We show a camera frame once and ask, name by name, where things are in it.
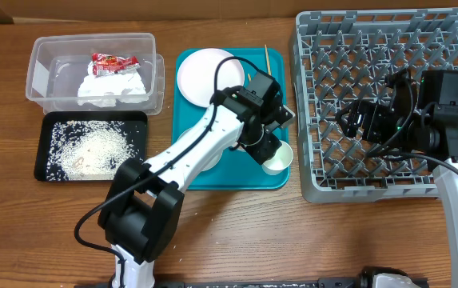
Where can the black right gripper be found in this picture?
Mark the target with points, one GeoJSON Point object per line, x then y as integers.
{"type": "Point", "coordinates": [373, 114]}

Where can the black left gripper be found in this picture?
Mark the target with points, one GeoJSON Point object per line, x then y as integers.
{"type": "Point", "coordinates": [265, 150]}

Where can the white paper cup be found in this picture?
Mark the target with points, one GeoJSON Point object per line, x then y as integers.
{"type": "Point", "coordinates": [281, 160]}

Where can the small grey rice bowl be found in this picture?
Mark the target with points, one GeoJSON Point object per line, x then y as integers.
{"type": "Point", "coordinates": [211, 164]}

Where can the white napkin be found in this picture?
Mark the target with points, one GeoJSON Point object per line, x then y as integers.
{"type": "Point", "coordinates": [126, 88]}

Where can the red snack wrapper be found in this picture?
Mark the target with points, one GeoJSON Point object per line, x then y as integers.
{"type": "Point", "coordinates": [107, 64]}

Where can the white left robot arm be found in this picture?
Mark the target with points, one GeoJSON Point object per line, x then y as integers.
{"type": "Point", "coordinates": [139, 217]}

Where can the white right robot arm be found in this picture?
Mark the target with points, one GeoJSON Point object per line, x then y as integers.
{"type": "Point", "coordinates": [420, 122]}

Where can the teal serving tray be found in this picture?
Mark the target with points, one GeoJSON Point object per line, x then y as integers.
{"type": "Point", "coordinates": [236, 170]}

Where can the large white plate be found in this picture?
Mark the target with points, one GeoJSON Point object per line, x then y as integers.
{"type": "Point", "coordinates": [195, 75]}

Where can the wooden chopstick right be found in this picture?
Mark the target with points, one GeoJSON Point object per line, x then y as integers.
{"type": "Point", "coordinates": [268, 66]}

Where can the pile of rice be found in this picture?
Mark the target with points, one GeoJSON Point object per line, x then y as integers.
{"type": "Point", "coordinates": [91, 150]}

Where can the black tray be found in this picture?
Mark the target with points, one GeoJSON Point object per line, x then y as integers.
{"type": "Point", "coordinates": [51, 118]}

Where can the clear plastic bin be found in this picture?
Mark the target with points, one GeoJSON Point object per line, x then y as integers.
{"type": "Point", "coordinates": [65, 48]}

